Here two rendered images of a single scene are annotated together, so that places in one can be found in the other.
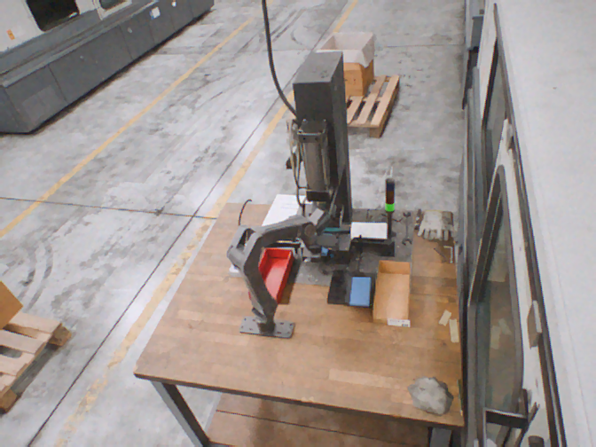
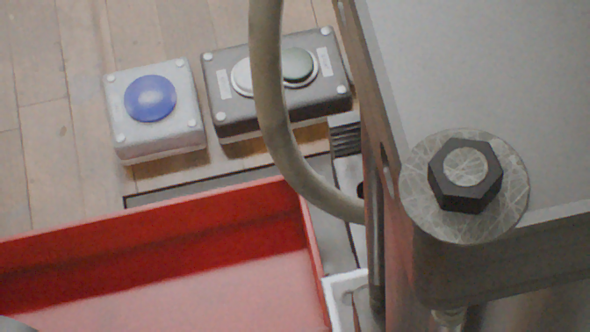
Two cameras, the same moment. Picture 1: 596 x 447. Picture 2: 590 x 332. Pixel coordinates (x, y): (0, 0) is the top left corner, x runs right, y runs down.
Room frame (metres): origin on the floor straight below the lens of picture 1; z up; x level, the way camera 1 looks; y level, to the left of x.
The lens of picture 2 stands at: (1.20, -0.19, 1.70)
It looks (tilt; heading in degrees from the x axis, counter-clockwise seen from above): 62 degrees down; 66
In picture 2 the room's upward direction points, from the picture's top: 9 degrees counter-clockwise
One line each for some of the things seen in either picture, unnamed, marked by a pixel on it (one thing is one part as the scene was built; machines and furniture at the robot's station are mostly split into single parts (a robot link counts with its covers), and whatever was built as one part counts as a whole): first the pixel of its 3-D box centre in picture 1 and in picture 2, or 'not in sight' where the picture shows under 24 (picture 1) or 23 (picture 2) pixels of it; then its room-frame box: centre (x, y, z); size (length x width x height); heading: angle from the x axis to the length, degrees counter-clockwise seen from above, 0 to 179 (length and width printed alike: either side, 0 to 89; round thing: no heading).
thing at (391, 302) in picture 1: (393, 292); not in sight; (1.02, -0.31, 0.93); 0.25 x 0.13 x 0.08; 161
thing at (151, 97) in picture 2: not in sight; (151, 101); (1.30, 0.28, 0.93); 0.04 x 0.04 x 0.02
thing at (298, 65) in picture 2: not in sight; (295, 69); (1.40, 0.24, 0.93); 0.03 x 0.03 x 0.02
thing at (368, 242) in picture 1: (370, 244); not in sight; (1.27, -0.28, 0.95); 0.15 x 0.03 x 0.10; 71
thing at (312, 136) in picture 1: (315, 162); (514, 251); (1.31, -0.10, 1.37); 0.11 x 0.09 x 0.30; 71
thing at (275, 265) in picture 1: (271, 274); (143, 304); (1.22, 0.14, 0.93); 0.25 x 0.12 x 0.06; 161
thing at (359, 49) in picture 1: (348, 63); not in sight; (4.77, -0.86, 0.40); 0.67 x 0.60 x 0.50; 153
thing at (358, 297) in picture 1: (360, 290); not in sight; (1.05, -0.19, 0.93); 0.15 x 0.07 x 0.03; 163
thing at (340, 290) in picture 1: (351, 287); not in sight; (1.09, -0.16, 0.91); 0.17 x 0.16 x 0.02; 71
